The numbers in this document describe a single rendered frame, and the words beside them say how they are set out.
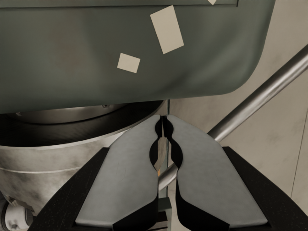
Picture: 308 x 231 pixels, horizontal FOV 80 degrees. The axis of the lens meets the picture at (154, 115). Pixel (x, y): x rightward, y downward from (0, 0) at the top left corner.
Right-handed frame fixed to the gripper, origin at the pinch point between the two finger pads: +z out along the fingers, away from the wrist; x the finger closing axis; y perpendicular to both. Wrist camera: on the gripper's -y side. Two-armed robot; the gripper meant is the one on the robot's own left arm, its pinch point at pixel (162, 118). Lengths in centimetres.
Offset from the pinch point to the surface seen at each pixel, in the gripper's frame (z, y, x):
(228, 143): 145, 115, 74
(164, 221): 34, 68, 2
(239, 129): 146, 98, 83
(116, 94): 4.8, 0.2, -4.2
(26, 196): 4.3, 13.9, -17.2
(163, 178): 0.7, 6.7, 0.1
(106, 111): 11.2, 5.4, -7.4
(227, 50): 5.5, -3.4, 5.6
